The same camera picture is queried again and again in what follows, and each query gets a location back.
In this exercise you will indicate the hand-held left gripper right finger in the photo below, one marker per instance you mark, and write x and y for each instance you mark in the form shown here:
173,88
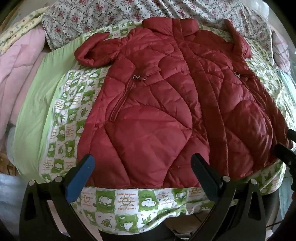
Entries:
205,179

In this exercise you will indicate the green printed blanket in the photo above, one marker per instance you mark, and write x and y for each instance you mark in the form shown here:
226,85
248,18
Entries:
129,204

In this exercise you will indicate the light blue cloth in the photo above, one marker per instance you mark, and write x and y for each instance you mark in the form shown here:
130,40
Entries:
289,81

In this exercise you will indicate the pink quilt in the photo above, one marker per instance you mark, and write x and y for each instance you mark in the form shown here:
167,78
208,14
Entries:
18,76

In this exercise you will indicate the red quilted jacket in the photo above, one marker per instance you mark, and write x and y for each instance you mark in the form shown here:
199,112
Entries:
161,104

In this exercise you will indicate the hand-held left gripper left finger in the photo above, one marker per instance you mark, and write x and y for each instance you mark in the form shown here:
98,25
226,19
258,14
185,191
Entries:
79,177

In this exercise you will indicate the yellow floral cloth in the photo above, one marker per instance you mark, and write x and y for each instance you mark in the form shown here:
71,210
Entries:
20,25

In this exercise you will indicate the pink checked pillow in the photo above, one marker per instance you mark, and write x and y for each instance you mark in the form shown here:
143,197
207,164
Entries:
280,49

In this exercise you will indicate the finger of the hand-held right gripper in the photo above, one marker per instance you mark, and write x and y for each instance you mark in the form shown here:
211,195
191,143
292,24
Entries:
286,154
292,135

